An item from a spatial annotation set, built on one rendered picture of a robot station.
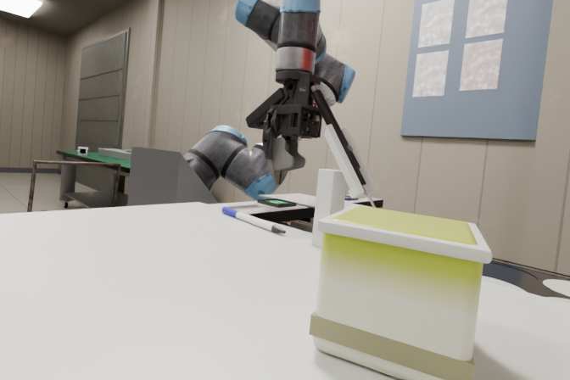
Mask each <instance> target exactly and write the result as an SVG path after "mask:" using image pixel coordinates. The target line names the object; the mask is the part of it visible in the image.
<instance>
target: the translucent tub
mask: <svg viewBox="0 0 570 380"><path fill-rule="evenodd" d="M316 228H317V230H318V231H319V232H323V238H322V246H321V263H320V271H319V280H318V289H317V297H316V310H315V311H314V312H313V313H312V314H311V315H310V332H309V335H312V336H313V342H314V345H315V346H316V347H317V348H318V349H319V350H320V351H322V352H325V353H328V354H330V355H334V356H337V357H339V358H342V359H345V360H348V361H351V362H354V363H356V364H359V365H361V366H365V367H368V368H371V369H373V370H375V371H378V372H382V373H385V374H388V375H389V376H392V377H397V378H399V379H402V380H472V379H473V371H474V360H473V355H472V353H473V346H474V339H475V332H476V324H477V317H478V303H479V296H480V288H481V281H482V275H483V264H488V263H490V262H491V260H492V253H491V250H490V249H489V246H488V244H487V243H486V242H485V240H484V238H483V236H482V234H481V232H480V231H479V230H478V227H477V226H476V224H474V223H470V222H465V221H456V220H450V219H445V218H438V217H433V216H427V215H417V214H411V213H405V212H399V211H394V210H383V209H378V208H372V207H366V206H359V205H353V206H351V207H349V208H347V209H345V210H341V211H339V212H337V213H335V214H332V215H330V216H327V217H325V218H322V219H320V220H319V221H318V222H317V224H316Z"/></svg>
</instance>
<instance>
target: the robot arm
mask: <svg viewBox="0 0 570 380"><path fill-rule="evenodd" d="M320 12H321V0H282V6H279V5H278V4H276V3H274V2H272V1H271V0H237V3H236V7H235V18H236V20H237V21H238V22H239V23H241V24H242V25H244V27H248V28H249V29H250V30H252V31H253V32H254V33H256V34H257V35H258V36H259V37H260V38H261V39H262V40H263V41H264V42H265V43H267V44H268V45H269V46H270V47H271V48H272V49H273V50H274V51H275V52H276V53H277V58H276V67H275V71H276V79H275V81H276V82H277V83H280V84H283V88H278V89H277V90H276V91H275V92H274V93H273V94H272V95H270V97H268V99H266V101H265V102H263V103H262V104H261V105H260V106H259V107H258V108H257V109H255V110H254V111H253V112H252V113H251V114H250V115H248V116H247V117H246V122H247V125H248V127H250V128H255V129H261V130H263V134H262V143H256V144H255V145H254V146H253V147H252V148H251V149H250V148H248V144H247V141H246V139H245V138H244V137H242V134H241V133H240V132H239V131H237V130H235V129H234V128H232V127H230V126H217V127H215V128H214V129H213V130H211V131H209V132H207V133H206V135H205V136H204V137H203V138H202V139H201V140H200V141H199V142H198V143H196V144H195V145H194V146H193V147H192V148H191V149H190V150H189V151H188V152H187V153H186V154H184V155H183V157H184V158H185V159H186V161H187V162H188V163H189V164H190V165H191V167H192V168H193V170H194V171H195V172H196V174H197V175H198V177H199V178H200V179H201V181H202V182H203V183H204V185H205V186H206V187H207V188H208V189H209V191H210V189H211V188H212V186H213V184H214V183H215V181H216V180H217V179H218V178H219V177H220V176H221V177H222V178H224V179H225V180H227V181H228V182H230V183H231V184H232V185H233V186H235V187H236V188H238V189H239V190H241V191H242V192H243V193H245V195H247V196H250V197H251V198H252V199H254V200H256V201H257V200H258V199H266V198H263V197H259V195H268V194H273V193H274V192H275V191H276V190H277V189H278V187H279V186H280V185H282V183H283V181H284V179H285V177H286V175H287V173H288V171H289V170H297V169H301V168H303V167H304V166H305V158H304V157H303V156H302V155H300V154H299V152H298V148H299V142H300V141H301V139H302V138H306V139H312V138H318V137H321V122H322V116H321V113H320V111H319V109H318V108H317V106H316V103H315V101H314V99H313V97H312V96H311V94H312V93H313V92H312V90H311V87H312V86H316V88H317V90H321V92H322V94H323V96H324V98H325V99H326V101H327V104H328V106H329V107H332V106H333V105H334V104H335V103H336V102H337V103H342V102H343V101H344V99H345V98H346V96H347V94H348V92H349V89H350V88H351V85H352V83H353V81H354V78H355V70H354V69H352V68H350V67H349V66H348V65H347V64H344V63H343V62H341V61H339V60H337V59H335V58H334V57H332V56H331V55H329V54H327V53H326V51H327V41H326V38H325V36H324V34H323V32H322V29H321V24H320ZM319 121H320V123H319ZM318 130H319V131H318Z"/></svg>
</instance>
